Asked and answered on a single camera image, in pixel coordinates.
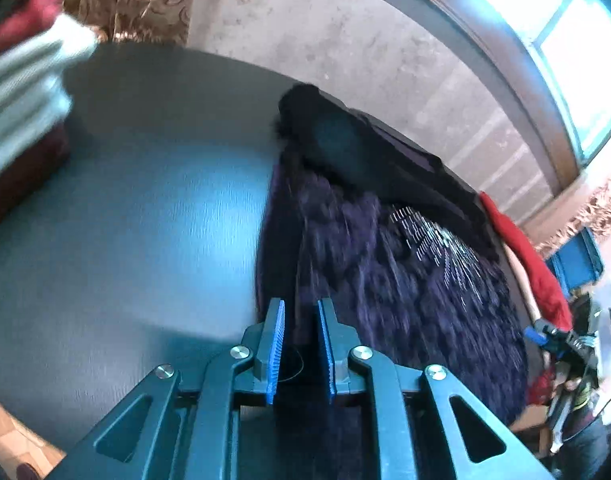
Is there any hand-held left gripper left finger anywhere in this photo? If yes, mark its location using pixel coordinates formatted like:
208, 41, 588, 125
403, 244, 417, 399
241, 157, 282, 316
45, 298, 286, 480

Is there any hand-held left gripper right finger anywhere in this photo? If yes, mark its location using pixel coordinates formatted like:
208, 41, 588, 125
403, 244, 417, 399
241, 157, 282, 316
318, 297, 556, 480

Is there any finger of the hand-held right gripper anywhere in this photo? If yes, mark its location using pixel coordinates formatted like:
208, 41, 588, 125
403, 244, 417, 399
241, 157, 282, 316
524, 322, 586, 361

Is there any dark purple embroidered garment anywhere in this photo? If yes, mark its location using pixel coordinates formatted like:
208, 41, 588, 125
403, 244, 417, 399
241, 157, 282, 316
255, 83, 531, 480

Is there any blue plastic crate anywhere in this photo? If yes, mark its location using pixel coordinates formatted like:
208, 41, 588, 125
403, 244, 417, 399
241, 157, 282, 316
544, 227, 604, 297

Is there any white striped folded cloth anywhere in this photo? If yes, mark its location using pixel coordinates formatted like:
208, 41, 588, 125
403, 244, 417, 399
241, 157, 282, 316
0, 12, 99, 186

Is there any dark red folded cloth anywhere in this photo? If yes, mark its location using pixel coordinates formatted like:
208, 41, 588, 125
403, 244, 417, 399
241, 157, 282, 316
0, 0, 69, 63

